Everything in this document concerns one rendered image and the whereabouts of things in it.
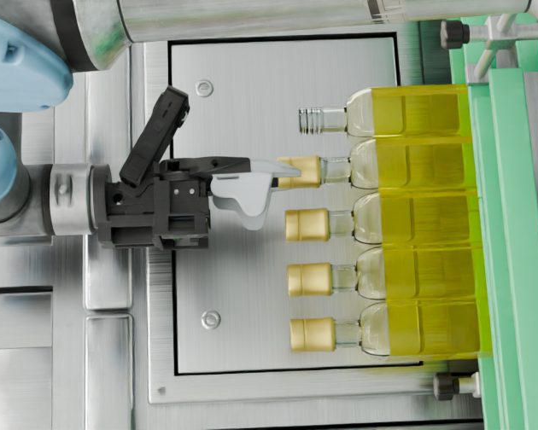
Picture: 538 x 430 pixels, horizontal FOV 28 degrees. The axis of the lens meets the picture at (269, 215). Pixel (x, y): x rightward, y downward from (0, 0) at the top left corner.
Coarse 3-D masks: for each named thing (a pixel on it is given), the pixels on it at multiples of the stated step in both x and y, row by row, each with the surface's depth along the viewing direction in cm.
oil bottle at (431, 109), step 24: (360, 96) 113; (384, 96) 113; (408, 96) 113; (432, 96) 113; (456, 96) 113; (360, 120) 112; (384, 120) 112; (408, 120) 112; (432, 120) 112; (456, 120) 112
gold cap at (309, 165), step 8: (280, 160) 112; (288, 160) 112; (296, 160) 112; (304, 160) 112; (312, 160) 112; (304, 168) 111; (312, 168) 111; (304, 176) 112; (312, 176) 112; (280, 184) 112; (288, 184) 112; (296, 184) 112; (304, 184) 112; (312, 184) 112
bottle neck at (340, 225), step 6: (348, 210) 112; (330, 216) 111; (336, 216) 111; (342, 216) 111; (348, 216) 111; (330, 222) 110; (336, 222) 110; (342, 222) 110; (348, 222) 110; (330, 228) 110; (336, 228) 111; (342, 228) 111; (348, 228) 111; (330, 234) 111; (336, 234) 111; (342, 234) 111; (348, 234) 111
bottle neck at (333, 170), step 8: (320, 160) 112; (328, 160) 112; (336, 160) 112; (344, 160) 112; (320, 168) 112; (328, 168) 112; (336, 168) 112; (344, 168) 112; (320, 176) 112; (328, 176) 112; (336, 176) 112; (344, 176) 112; (320, 184) 113; (328, 184) 113
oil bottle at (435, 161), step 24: (360, 144) 111; (384, 144) 111; (408, 144) 111; (432, 144) 111; (456, 144) 111; (360, 168) 111; (384, 168) 110; (408, 168) 110; (432, 168) 110; (456, 168) 110; (360, 192) 112
